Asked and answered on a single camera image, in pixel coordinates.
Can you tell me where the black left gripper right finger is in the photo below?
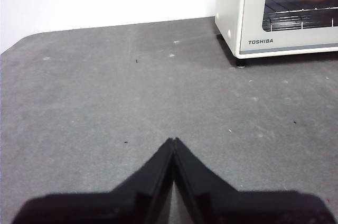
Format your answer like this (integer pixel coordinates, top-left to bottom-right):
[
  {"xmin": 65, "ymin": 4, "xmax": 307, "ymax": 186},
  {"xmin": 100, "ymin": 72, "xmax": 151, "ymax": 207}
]
[{"xmin": 173, "ymin": 137, "xmax": 335, "ymax": 224}]

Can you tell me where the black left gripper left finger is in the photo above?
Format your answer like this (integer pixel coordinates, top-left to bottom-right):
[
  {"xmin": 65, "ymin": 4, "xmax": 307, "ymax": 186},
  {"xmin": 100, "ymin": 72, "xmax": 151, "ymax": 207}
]
[{"xmin": 10, "ymin": 137, "xmax": 175, "ymax": 224}]

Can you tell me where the glass oven door with handle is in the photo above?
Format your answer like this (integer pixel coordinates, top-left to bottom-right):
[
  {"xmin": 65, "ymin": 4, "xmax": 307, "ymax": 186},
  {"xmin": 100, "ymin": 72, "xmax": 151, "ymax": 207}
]
[{"xmin": 239, "ymin": 0, "xmax": 338, "ymax": 55}]

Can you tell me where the cream Toshiba toaster oven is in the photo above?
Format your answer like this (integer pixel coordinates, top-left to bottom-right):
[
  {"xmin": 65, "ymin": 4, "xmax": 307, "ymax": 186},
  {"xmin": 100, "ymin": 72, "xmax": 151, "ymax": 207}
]
[{"xmin": 215, "ymin": 0, "xmax": 338, "ymax": 69}]

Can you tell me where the metal wire oven rack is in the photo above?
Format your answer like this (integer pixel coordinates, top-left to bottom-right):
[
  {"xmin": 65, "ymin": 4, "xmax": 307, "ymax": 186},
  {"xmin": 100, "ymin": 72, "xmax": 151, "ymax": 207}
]
[{"xmin": 262, "ymin": 7, "xmax": 338, "ymax": 32}]

